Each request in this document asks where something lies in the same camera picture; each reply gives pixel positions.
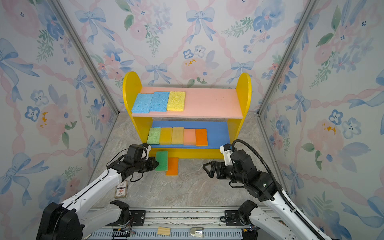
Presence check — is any light green sponge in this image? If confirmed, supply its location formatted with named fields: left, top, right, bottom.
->
left=147, top=128, right=161, bottom=145

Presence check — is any small printed card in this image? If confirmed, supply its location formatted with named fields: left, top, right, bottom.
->
left=115, top=181, right=128, bottom=199

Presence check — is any pale yellow sponge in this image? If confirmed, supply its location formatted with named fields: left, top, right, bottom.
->
left=171, top=127, right=184, bottom=145

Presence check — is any aluminium corner post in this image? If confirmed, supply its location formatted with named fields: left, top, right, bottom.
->
left=258, top=0, right=318, bottom=118
left=48, top=0, right=120, bottom=115

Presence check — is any small wooden block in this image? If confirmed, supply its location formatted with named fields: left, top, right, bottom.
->
left=157, top=227, right=171, bottom=237

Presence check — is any aluminium corner post right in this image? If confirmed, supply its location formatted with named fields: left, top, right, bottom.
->
left=258, top=0, right=318, bottom=118

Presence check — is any yellow pink blue wooden shelf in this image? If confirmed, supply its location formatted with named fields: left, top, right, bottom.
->
left=123, top=72, right=252, bottom=159

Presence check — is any bright yellow sponge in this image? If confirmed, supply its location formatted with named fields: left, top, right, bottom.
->
left=159, top=128, right=173, bottom=145

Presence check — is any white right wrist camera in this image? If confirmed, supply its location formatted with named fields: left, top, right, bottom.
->
left=220, top=144, right=233, bottom=166

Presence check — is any black corrugated cable conduit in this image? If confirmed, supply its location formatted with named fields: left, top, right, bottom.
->
left=231, top=139, right=326, bottom=240

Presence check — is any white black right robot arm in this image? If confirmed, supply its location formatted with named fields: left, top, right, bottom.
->
left=203, top=150, right=331, bottom=240

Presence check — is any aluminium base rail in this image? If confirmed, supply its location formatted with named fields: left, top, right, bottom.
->
left=52, top=206, right=289, bottom=240

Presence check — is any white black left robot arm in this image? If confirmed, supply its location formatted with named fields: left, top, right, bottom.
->
left=36, top=143, right=159, bottom=240

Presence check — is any aluminium corner post left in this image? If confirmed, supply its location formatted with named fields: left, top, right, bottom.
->
left=48, top=0, right=120, bottom=115

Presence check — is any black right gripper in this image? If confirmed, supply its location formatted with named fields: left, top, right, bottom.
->
left=203, top=161, right=248, bottom=186

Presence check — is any pink salmon sponge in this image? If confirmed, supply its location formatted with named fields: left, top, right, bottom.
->
left=183, top=129, right=196, bottom=146

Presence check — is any orange sponge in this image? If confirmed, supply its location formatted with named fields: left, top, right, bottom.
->
left=166, top=158, right=179, bottom=176
left=196, top=129, right=208, bottom=147

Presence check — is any blue sponge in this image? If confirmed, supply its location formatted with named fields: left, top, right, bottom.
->
left=150, top=92, right=170, bottom=112
left=132, top=94, right=154, bottom=114

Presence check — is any dark green sponge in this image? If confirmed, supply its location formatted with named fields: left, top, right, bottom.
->
left=155, top=151, right=168, bottom=172

